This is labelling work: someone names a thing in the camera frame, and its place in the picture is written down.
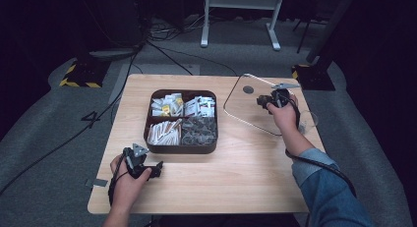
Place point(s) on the clear square box lid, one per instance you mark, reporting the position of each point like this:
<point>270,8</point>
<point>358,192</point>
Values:
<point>249,109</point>

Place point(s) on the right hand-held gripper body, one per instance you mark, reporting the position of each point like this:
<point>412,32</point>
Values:
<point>278,95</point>

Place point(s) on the grey slanted post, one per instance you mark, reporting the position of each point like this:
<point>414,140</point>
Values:
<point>331,27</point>

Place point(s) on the yellow black striped stand base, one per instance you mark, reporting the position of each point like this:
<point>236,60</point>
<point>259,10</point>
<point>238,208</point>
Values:
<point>84,74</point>
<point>313,77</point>

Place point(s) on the brown divided box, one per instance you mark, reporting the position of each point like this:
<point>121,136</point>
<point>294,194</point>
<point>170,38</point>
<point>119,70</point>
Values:
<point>180,149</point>

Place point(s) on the person's left hand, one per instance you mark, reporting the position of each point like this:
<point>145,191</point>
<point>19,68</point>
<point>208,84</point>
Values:
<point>128,191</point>

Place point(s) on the pile of white yellow packets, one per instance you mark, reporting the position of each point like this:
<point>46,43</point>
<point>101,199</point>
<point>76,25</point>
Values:
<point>167,105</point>

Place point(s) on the black tripod leg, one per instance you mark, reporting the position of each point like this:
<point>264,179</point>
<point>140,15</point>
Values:
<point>304,33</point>

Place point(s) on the pile of white red packets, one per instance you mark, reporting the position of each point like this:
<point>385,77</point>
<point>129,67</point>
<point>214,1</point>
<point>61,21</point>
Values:
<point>200,106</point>

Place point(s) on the pile of dark pyramid sachets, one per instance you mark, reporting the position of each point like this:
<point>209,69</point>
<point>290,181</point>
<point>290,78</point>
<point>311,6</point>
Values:
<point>198,131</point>

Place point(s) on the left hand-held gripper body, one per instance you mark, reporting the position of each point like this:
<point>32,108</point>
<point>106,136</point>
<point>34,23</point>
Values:
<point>135,161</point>

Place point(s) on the pile of white stick sachets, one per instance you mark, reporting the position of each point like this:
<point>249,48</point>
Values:
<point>164,131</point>

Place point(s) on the person's right hand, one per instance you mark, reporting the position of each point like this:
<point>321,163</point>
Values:
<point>285,117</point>

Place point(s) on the grey tape strip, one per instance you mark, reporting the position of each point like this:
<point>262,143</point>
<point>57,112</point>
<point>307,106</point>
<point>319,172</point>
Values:
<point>97,182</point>

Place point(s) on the grey table grommet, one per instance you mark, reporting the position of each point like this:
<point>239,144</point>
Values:
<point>248,89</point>

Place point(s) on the white desk frame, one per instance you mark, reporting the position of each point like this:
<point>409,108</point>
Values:
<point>242,1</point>

